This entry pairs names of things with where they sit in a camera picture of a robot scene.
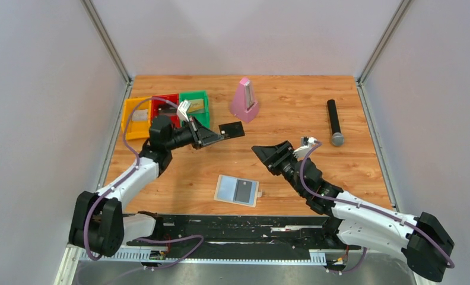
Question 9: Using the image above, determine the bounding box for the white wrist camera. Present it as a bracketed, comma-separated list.
[293, 137, 322, 159]
[176, 100, 191, 122]

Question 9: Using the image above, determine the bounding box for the green plastic bin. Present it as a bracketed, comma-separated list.
[179, 90, 211, 128]

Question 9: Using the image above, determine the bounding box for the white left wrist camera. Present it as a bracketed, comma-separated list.
[176, 100, 191, 122]

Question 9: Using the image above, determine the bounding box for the yellow plastic bin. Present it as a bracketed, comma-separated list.
[121, 97, 151, 140]

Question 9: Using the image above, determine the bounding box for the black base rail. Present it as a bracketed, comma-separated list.
[68, 214, 427, 265]

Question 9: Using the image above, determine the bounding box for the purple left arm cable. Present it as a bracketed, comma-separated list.
[82, 96, 204, 274]

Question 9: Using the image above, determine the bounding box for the black silver microphone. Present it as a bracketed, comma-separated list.
[326, 99, 345, 147]

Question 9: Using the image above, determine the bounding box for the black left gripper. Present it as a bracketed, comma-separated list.
[164, 116, 223, 150]

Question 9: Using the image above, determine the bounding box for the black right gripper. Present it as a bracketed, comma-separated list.
[251, 142, 306, 198]

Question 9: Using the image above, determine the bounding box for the black card stack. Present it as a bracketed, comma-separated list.
[157, 104, 177, 116]

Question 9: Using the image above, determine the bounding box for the silver card stack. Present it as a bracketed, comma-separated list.
[131, 109, 148, 122]

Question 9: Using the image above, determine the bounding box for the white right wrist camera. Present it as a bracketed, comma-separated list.
[293, 137, 322, 159]

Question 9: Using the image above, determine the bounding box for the gold card stack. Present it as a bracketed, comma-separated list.
[188, 99, 205, 114]

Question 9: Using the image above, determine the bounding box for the pink metronome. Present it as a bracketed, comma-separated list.
[230, 77, 260, 123]

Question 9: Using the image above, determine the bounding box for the red plastic bin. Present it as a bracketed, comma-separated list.
[148, 93, 181, 128]

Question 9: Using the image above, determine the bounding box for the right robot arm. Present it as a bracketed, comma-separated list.
[252, 137, 455, 282]

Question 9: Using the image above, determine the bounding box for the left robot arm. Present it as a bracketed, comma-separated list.
[68, 115, 224, 261]

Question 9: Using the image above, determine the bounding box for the black credit card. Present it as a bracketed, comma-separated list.
[233, 179, 258, 205]
[218, 121, 245, 140]

